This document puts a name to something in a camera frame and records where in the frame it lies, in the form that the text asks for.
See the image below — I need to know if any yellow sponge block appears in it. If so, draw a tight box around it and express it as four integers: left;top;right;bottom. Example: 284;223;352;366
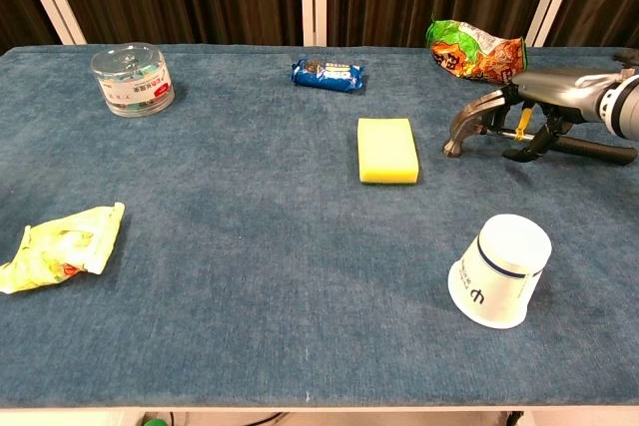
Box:
356;117;421;186

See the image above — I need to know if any yellow green snack bag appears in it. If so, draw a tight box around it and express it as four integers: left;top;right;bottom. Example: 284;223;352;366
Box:
0;202;126;295

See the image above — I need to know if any green orange snack bag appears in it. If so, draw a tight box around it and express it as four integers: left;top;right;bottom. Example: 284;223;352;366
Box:
425;18;529;86

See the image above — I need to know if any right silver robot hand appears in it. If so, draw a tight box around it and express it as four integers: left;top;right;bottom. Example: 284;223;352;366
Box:
478;68;625;164

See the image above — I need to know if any white paper cup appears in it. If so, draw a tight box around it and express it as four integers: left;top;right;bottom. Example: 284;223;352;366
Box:
447;213;553;330

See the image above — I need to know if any blue table cloth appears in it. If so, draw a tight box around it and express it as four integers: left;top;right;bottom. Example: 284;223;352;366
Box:
0;44;639;408

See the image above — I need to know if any clear plastic clip jar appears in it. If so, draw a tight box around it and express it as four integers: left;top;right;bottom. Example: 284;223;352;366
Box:
89;41;177;119

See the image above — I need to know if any blue Oreo cookie pack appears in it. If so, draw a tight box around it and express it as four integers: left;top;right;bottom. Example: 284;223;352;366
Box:
290;57;366;94

